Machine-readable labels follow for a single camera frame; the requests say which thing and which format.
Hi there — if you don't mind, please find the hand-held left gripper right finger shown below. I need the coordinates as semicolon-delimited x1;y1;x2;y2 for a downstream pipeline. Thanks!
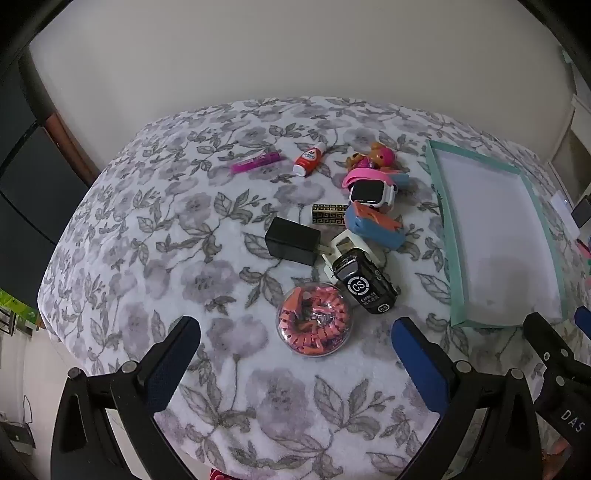
392;316;543;480

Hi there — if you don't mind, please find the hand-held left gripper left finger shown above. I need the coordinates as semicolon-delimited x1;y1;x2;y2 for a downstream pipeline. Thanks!
50;315;204;480

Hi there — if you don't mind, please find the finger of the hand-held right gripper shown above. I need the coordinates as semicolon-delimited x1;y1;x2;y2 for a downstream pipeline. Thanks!
574;305;591;343
523;312;578;386

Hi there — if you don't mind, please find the black toy car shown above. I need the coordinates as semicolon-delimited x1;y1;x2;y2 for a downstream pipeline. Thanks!
331;248;399;315

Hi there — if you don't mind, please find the clear case of orange hair ties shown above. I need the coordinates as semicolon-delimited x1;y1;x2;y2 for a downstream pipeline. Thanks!
276;282;357;357

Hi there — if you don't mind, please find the teal-rimmed white tray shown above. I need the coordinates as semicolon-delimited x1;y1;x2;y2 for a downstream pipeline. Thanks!
425;140;570;329

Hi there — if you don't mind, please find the orange and blue folding toy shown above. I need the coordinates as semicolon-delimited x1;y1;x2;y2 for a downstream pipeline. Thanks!
345;203;404;251

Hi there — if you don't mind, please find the gold and black patterned box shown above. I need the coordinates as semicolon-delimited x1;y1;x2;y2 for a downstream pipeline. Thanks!
312;203;350;228

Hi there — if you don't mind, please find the pink doll figure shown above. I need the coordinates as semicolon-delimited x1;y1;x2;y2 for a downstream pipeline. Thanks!
347;142;399;172

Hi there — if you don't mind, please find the black plug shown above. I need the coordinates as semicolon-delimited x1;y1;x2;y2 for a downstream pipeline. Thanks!
571;195;591;228

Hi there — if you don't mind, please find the white power device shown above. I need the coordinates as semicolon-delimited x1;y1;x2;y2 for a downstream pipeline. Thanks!
551;196;578;232

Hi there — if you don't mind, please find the cream plastic clip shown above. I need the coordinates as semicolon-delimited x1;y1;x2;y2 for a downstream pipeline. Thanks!
321;229;382;282

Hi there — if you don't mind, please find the grey floral blanket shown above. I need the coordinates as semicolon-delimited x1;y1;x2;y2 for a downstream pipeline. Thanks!
37;96;591;480

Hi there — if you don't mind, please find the green box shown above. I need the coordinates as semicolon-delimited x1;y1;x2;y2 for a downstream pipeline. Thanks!
0;288;38;333

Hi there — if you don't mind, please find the white shelf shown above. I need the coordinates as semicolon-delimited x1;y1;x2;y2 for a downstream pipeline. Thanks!
549;92;591;208

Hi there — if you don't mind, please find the purple lip balm tube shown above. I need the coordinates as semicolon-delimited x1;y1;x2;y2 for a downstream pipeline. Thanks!
231;151;281;175

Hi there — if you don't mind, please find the dark cabinet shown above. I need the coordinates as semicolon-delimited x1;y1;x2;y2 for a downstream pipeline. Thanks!
0;46;93;287

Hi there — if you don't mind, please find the red and white glue bottle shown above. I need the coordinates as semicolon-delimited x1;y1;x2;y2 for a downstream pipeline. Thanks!
294;143;326;177

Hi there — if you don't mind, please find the brown wooden frame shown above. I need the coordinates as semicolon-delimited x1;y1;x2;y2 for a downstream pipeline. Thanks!
18;51;100;185

